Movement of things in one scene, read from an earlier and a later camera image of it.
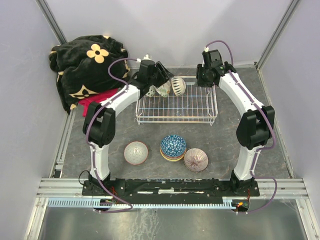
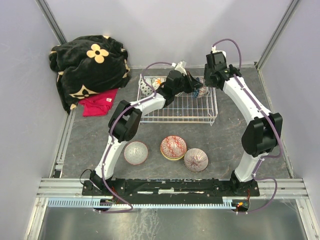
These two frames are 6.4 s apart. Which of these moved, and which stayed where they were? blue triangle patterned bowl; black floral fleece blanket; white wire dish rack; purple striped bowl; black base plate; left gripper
Moved: left gripper; blue triangle patterned bowl
Stayed: black base plate; white wire dish rack; black floral fleece blanket; purple striped bowl
